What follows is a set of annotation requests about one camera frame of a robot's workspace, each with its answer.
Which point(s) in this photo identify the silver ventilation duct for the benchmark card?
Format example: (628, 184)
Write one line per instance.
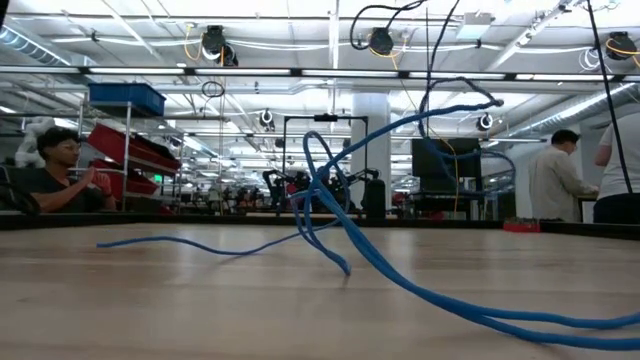
(30, 47)
(575, 111)

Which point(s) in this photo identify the black slanted pole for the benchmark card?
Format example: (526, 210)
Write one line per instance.
(609, 100)

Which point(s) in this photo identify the black background rig frame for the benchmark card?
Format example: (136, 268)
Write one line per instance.
(285, 150)

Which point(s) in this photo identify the black cylindrical bin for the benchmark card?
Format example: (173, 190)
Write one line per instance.
(375, 200)

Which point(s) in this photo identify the blue storage bin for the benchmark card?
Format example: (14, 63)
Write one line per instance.
(125, 95)

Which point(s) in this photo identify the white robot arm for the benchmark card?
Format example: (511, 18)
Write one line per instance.
(30, 145)

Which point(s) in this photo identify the ceiling light strip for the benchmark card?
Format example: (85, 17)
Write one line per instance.
(242, 71)
(350, 72)
(490, 75)
(135, 71)
(565, 76)

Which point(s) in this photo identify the thin black vertical pole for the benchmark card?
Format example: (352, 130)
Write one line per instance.
(427, 30)

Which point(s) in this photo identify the white ceiling unit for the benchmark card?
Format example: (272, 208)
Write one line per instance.
(477, 27)

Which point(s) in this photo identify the white round pillar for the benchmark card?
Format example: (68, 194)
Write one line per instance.
(372, 170)

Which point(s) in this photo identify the metal shelf rack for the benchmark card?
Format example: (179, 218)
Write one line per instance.
(127, 120)

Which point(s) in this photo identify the black monitor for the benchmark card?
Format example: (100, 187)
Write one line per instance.
(440, 172)

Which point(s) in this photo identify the small red block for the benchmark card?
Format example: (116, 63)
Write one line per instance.
(520, 226)

